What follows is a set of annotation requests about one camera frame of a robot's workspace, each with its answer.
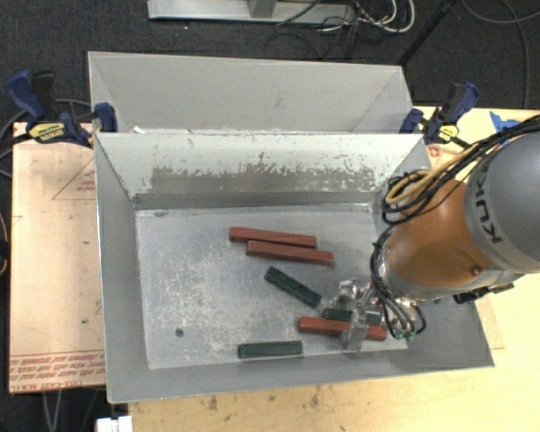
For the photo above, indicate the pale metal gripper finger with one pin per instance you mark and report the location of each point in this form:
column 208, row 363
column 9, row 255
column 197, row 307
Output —
column 356, row 335
column 352, row 293

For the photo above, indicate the dark green flat block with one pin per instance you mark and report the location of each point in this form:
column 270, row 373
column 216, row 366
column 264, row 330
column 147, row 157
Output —
column 335, row 314
column 270, row 350
column 292, row 286

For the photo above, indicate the red-brown flat block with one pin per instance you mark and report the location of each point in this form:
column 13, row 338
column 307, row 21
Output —
column 319, row 326
column 290, row 252
column 272, row 236

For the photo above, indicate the grey metal bin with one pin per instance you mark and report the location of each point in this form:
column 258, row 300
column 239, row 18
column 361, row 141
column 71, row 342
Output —
column 198, row 286

